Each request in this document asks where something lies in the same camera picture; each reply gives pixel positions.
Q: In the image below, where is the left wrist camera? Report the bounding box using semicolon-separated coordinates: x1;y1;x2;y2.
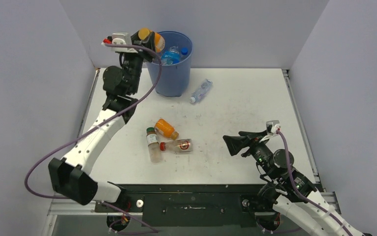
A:
102;32;138;53

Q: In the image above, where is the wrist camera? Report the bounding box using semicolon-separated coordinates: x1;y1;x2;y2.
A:
102;32;138;53
260;120;281;142

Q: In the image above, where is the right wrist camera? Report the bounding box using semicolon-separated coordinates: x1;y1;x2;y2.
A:
260;120;281;142

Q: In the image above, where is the plain orange juice bottle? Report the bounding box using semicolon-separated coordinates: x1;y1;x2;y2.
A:
154;118;179;140

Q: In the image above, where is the crushed blue-label water bottle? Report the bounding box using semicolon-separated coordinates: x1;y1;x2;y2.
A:
161;46;181;65

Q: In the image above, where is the small clear water bottle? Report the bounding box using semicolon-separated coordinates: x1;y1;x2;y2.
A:
189;79;213;104

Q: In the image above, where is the cloudy bottle green cap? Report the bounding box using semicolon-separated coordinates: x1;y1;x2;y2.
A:
146;127;162;163

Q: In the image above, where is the aluminium rail frame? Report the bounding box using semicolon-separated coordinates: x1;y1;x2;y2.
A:
49;68;336;236

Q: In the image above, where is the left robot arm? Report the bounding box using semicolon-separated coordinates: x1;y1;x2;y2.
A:
48;28;165;212

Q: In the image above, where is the blue plastic bin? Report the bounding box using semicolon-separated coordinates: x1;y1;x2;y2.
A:
147;31;193;97

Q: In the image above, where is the clear bottle red round logo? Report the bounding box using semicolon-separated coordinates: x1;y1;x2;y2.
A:
159;139;193;153

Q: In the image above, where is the orange pineapple-label juice bottle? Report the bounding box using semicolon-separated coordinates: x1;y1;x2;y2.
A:
137;28;165;53

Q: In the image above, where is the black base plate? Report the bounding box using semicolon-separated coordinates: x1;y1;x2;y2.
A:
93;184;276;228

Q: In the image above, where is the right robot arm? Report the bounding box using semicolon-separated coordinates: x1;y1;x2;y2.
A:
223;129;364;236

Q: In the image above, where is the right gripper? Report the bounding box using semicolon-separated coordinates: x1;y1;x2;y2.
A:
222;129;277;178

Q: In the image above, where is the Pepsi bottle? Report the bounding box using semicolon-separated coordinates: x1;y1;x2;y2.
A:
180;47;189;61

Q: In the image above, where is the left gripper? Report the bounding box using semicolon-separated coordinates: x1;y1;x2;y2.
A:
122;31;154;95

